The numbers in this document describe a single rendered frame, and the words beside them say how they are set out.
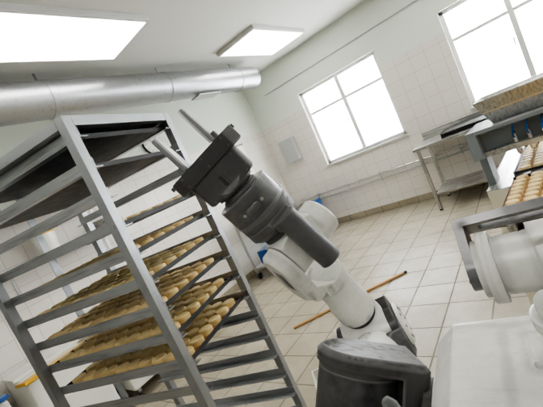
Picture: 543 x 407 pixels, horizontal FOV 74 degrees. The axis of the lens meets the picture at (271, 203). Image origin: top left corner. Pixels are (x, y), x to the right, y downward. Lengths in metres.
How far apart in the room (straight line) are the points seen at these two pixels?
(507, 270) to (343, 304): 0.34
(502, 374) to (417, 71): 5.36
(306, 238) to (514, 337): 0.25
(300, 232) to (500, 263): 0.24
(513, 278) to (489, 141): 2.01
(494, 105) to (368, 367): 1.96
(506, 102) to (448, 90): 3.36
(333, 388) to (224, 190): 0.28
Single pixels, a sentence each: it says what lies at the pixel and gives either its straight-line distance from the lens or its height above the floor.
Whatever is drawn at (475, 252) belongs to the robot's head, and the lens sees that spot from 0.36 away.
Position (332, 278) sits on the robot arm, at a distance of 0.59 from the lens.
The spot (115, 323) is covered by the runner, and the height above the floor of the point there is 1.23.
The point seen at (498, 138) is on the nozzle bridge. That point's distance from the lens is 2.33.
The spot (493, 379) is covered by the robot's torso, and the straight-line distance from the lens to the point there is 0.39.
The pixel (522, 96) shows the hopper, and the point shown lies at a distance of 2.25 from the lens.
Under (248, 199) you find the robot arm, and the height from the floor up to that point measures 1.45.
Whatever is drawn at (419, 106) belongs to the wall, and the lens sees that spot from 5.67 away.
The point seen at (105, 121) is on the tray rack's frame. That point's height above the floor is 1.80.
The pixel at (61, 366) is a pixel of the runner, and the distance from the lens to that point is 1.55.
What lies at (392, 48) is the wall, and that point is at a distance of 5.73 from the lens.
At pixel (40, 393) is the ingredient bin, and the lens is 3.51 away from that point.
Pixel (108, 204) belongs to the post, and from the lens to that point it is 1.07.
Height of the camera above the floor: 1.48
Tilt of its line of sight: 6 degrees down
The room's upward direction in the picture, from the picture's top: 25 degrees counter-clockwise
